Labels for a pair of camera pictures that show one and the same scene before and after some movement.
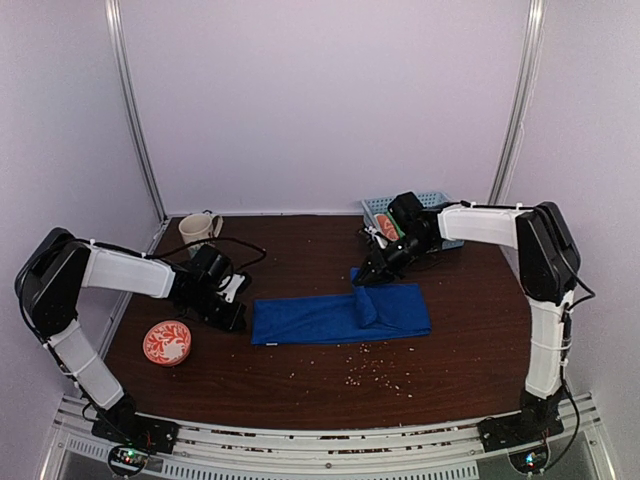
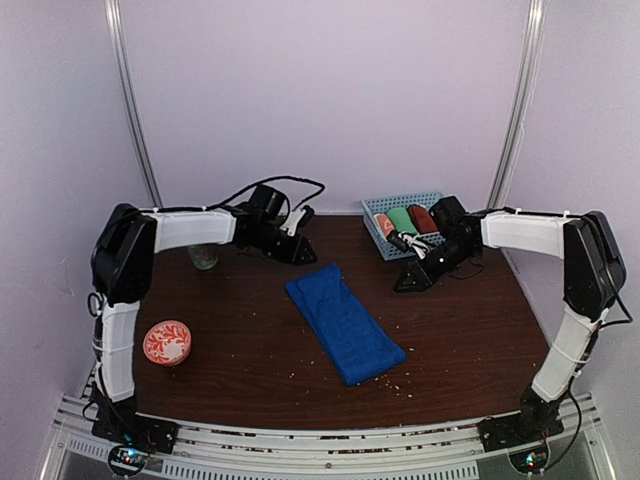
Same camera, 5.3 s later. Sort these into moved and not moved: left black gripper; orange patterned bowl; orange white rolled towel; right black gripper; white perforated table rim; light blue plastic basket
Moved: right black gripper; left black gripper
Not moved: white perforated table rim; orange patterned bowl; orange white rolled towel; light blue plastic basket
